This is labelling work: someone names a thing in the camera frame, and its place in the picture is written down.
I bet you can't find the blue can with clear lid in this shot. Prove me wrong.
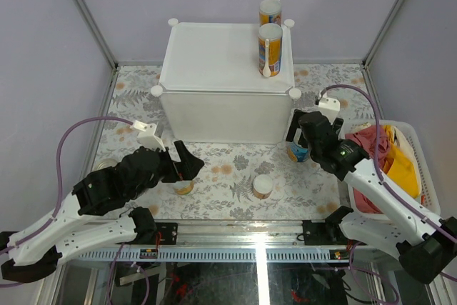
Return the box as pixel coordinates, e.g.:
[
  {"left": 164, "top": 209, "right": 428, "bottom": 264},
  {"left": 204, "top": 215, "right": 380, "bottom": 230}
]
[{"left": 286, "top": 129, "right": 310, "bottom": 163}]

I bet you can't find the blue can silver top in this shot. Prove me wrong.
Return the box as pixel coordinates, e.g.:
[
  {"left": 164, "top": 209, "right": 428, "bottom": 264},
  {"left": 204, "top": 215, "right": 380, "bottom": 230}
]
[{"left": 92, "top": 158, "right": 118, "bottom": 171}]

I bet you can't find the short orange can white lid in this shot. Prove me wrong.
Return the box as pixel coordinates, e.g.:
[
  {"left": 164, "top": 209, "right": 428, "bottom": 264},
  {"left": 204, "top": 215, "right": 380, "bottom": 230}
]
[{"left": 253, "top": 174, "right": 273, "bottom": 200}]

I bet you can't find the white plastic cube cabinet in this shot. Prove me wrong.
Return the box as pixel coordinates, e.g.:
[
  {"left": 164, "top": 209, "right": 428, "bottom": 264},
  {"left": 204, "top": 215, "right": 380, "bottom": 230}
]
[{"left": 151, "top": 19, "right": 301, "bottom": 144}]

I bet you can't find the tall can with spoon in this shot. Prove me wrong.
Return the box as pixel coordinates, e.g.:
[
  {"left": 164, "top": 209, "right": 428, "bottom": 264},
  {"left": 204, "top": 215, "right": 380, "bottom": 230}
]
[{"left": 258, "top": 23, "right": 283, "bottom": 77}]

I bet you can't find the orange tall can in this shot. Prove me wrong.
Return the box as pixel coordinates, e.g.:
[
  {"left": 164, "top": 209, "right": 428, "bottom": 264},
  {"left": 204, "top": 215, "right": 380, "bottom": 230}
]
[{"left": 259, "top": 0, "right": 282, "bottom": 26}]

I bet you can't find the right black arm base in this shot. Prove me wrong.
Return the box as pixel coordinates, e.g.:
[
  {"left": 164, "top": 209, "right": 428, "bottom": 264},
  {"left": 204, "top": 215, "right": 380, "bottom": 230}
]
[{"left": 296, "top": 206, "right": 353, "bottom": 246}]

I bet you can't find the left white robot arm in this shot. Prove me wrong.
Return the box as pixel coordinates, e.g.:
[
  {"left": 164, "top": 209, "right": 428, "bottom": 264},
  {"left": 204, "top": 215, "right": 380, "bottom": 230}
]
[{"left": 1, "top": 141, "right": 204, "bottom": 284}]

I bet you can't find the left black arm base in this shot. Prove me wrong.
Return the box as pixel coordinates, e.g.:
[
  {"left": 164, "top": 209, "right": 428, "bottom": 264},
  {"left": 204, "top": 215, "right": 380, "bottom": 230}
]
[{"left": 128, "top": 207, "right": 178, "bottom": 246}]

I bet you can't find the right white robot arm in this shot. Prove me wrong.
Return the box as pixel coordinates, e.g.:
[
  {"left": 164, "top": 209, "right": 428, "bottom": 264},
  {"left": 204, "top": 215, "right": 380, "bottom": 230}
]
[{"left": 286, "top": 110, "right": 456, "bottom": 284}]

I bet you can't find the wide orange can white lid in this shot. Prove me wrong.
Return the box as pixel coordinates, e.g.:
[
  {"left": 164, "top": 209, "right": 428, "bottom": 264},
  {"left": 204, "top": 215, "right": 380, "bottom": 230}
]
[{"left": 173, "top": 180, "right": 194, "bottom": 195}]

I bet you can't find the red cloth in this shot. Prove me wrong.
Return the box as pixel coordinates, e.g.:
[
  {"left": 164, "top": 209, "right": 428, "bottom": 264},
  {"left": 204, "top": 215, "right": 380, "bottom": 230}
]
[{"left": 345, "top": 124, "right": 392, "bottom": 214}]

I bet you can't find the yellow cloth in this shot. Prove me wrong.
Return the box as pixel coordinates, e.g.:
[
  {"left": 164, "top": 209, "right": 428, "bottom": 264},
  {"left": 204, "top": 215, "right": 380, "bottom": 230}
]
[{"left": 381, "top": 125, "right": 422, "bottom": 198}]

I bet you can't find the white laundry basket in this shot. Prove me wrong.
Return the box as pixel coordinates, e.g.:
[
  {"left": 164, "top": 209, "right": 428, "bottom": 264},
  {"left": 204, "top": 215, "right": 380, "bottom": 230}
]
[{"left": 339, "top": 119, "right": 441, "bottom": 221}]

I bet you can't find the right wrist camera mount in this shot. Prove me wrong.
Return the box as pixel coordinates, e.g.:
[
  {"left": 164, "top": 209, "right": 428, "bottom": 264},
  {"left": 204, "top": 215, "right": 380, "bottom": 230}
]
[{"left": 317, "top": 96, "right": 341, "bottom": 124}]

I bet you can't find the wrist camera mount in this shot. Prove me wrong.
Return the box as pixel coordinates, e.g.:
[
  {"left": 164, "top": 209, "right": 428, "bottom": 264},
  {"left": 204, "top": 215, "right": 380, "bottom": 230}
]
[
  {"left": 131, "top": 120, "right": 166, "bottom": 151},
  {"left": 317, "top": 96, "right": 341, "bottom": 124}
]

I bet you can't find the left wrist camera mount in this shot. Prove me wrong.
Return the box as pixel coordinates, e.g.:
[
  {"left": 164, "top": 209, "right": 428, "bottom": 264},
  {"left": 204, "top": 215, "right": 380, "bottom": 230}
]
[{"left": 131, "top": 120, "right": 166, "bottom": 151}]

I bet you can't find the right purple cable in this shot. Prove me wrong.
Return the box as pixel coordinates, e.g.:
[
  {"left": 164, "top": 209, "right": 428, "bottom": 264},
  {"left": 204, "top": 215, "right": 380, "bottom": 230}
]
[{"left": 316, "top": 84, "right": 457, "bottom": 304}]

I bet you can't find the purple cable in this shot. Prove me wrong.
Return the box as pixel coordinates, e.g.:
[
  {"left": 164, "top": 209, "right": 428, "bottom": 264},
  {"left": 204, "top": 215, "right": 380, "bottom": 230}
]
[
  {"left": 316, "top": 84, "right": 457, "bottom": 304},
  {"left": 0, "top": 116, "right": 151, "bottom": 305}
]

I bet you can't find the aluminium rail frame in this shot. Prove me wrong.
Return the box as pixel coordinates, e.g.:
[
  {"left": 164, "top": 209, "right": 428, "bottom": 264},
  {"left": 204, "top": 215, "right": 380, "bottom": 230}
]
[{"left": 53, "top": 219, "right": 393, "bottom": 249}]

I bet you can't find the white slotted cable duct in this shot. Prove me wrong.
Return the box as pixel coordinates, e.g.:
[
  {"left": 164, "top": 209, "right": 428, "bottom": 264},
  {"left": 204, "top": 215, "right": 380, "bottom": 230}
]
[{"left": 79, "top": 247, "right": 348, "bottom": 263}]

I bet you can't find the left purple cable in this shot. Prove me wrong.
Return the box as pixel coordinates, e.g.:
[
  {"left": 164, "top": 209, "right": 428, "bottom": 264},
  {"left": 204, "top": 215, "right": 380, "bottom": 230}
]
[{"left": 0, "top": 116, "right": 151, "bottom": 305}]

